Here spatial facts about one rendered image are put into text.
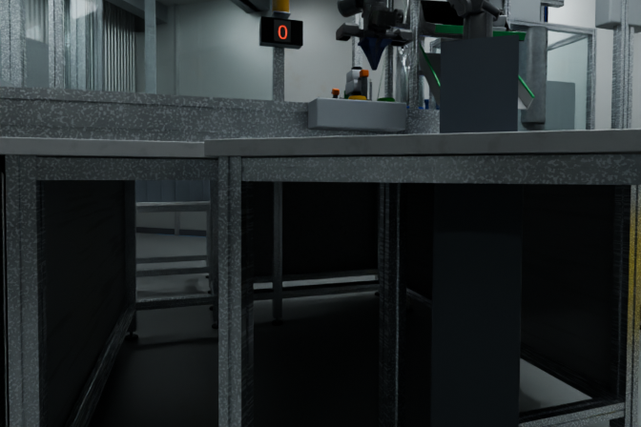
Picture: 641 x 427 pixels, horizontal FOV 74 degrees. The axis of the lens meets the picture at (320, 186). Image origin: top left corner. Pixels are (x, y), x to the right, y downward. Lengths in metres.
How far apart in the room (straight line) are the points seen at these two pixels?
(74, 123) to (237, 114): 0.31
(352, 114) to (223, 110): 0.27
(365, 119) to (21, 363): 0.78
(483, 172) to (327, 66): 4.47
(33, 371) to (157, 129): 0.48
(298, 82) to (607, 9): 3.34
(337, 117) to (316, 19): 4.39
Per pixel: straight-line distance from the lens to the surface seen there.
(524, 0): 2.50
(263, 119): 0.93
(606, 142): 0.66
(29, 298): 0.91
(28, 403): 0.97
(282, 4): 1.30
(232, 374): 0.83
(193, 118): 0.92
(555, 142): 0.64
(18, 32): 2.03
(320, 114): 0.89
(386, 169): 0.67
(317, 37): 5.19
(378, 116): 0.94
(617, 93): 2.67
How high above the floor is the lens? 0.80
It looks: 2 degrees down
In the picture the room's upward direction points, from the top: straight up
